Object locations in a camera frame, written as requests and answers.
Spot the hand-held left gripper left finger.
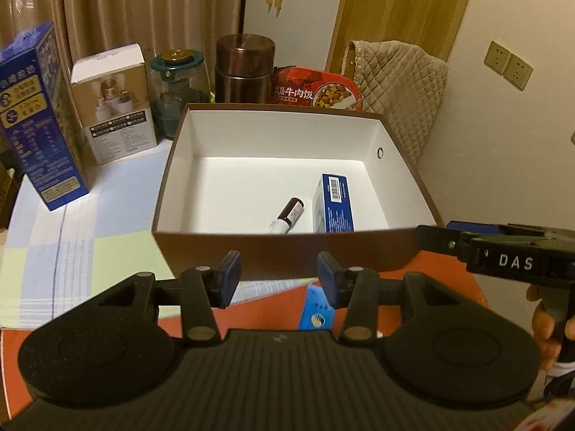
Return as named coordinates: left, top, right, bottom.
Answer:
left=96, top=250, right=243, bottom=349

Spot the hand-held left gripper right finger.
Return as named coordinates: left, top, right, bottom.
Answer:
left=317, top=251, right=466, bottom=347

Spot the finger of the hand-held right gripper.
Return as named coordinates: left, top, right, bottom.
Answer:
left=447, top=221, right=503, bottom=235
left=413, top=225, right=472, bottom=260

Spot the brown storage box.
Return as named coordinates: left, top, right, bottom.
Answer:
left=152, top=102, right=445, bottom=282

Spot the person's right hand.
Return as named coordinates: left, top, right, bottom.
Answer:
left=525, top=284, right=575, bottom=370

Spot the blue cream tube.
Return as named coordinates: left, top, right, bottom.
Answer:
left=299, top=284, right=336, bottom=331

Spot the red printed cardboard sheet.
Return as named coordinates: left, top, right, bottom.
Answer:
left=0, top=247, right=492, bottom=418

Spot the small blue box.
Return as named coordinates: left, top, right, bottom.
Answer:
left=312, top=173, right=356, bottom=233

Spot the small brown bottle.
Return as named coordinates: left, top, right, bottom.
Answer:
left=268, top=196, right=305, bottom=235

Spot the checkered tablecloth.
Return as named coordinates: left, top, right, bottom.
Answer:
left=0, top=139, right=315, bottom=331

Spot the beige quilted cloth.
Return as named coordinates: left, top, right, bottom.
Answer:
left=344, top=40, right=450, bottom=164

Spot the green glass jar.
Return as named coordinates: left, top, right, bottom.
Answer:
left=149, top=48, right=212, bottom=141

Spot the red instant rice box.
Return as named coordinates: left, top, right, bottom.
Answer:
left=272, top=66, right=364, bottom=112

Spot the brown metal canister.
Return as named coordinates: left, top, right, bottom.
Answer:
left=215, top=33, right=276, bottom=105

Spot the white product box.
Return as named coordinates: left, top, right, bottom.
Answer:
left=70, top=44, right=159, bottom=166

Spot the tall blue carton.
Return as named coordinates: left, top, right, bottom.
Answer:
left=0, top=22, right=89, bottom=212

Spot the beige curtain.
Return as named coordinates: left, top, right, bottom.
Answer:
left=0, top=0, right=247, bottom=162

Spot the wall socket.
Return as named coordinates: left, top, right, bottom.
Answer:
left=484, top=40, right=511, bottom=75
left=502, top=53, right=534, bottom=92

